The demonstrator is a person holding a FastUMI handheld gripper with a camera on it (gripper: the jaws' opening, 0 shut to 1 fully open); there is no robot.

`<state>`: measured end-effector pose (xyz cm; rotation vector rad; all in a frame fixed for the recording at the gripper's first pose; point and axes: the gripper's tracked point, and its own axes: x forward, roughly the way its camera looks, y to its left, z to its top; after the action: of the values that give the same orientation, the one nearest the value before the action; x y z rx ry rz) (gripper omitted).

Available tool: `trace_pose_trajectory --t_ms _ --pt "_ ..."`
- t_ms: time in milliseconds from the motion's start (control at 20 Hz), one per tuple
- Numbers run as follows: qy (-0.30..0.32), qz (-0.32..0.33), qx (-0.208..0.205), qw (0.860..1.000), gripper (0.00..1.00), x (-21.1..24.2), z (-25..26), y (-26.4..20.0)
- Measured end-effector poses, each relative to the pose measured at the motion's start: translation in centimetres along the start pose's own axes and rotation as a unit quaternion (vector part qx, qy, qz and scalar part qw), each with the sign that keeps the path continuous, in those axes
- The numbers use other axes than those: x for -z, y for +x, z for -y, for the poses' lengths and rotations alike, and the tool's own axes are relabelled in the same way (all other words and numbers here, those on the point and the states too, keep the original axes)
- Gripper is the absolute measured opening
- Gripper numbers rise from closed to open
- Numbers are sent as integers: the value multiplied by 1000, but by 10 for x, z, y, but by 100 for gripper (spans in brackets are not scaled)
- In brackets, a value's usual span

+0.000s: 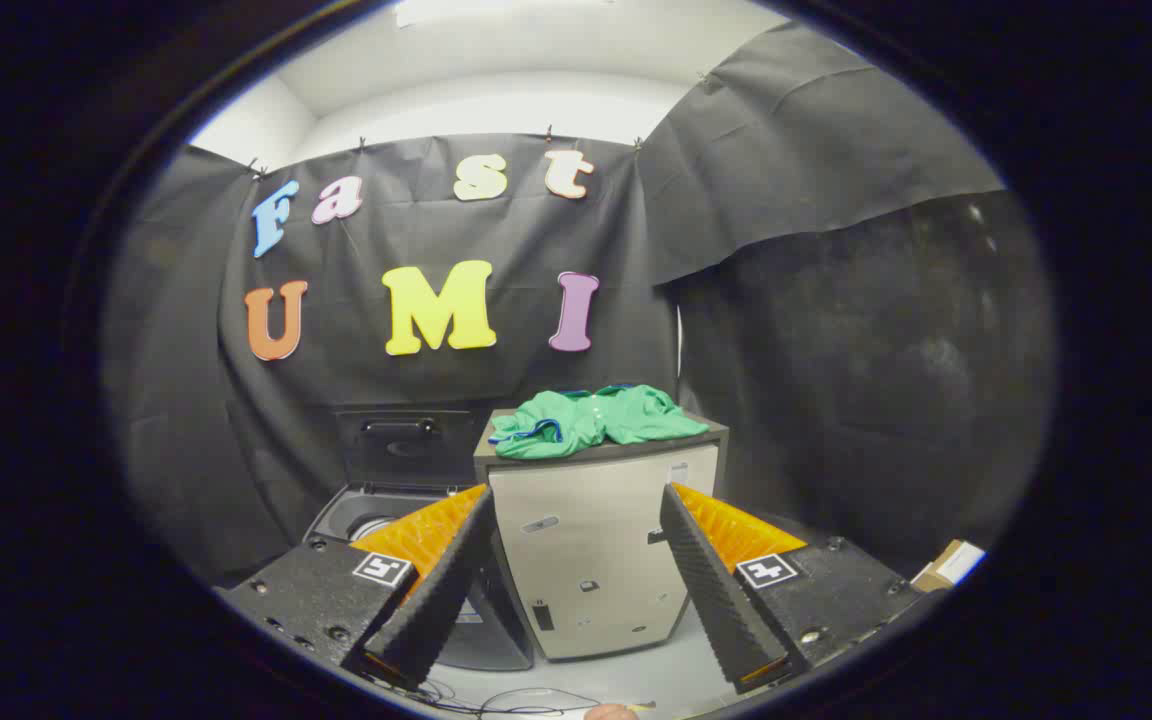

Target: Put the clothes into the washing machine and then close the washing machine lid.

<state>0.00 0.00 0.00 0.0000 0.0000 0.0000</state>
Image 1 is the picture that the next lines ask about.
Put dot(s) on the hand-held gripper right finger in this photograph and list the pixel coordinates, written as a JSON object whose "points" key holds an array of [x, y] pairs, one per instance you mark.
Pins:
{"points": [[711, 590]]}

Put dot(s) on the ceiling light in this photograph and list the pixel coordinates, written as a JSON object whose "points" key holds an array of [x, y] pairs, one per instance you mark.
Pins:
{"points": [[496, 10]]}

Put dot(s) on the green shirt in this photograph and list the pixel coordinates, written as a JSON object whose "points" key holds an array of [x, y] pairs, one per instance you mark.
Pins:
{"points": [[596, 420]]}

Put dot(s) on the cardboard box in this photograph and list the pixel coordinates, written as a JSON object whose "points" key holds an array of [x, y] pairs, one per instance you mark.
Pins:
{"points": [[946, 565]]}

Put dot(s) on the grey cabinet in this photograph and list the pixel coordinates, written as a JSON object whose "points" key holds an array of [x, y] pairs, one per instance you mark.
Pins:
{"points": [[586, 540]]}

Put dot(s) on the dark grey washing machine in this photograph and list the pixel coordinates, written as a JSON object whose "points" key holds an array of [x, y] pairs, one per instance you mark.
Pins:
{"points": [[336, 515]]}

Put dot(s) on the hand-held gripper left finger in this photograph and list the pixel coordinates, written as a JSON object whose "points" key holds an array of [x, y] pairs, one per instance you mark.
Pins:
{"points": [[436, 600]]}

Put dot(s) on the black backdrop cloth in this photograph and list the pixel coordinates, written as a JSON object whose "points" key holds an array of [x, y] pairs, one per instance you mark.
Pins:
{"points": [[536, 230]]}

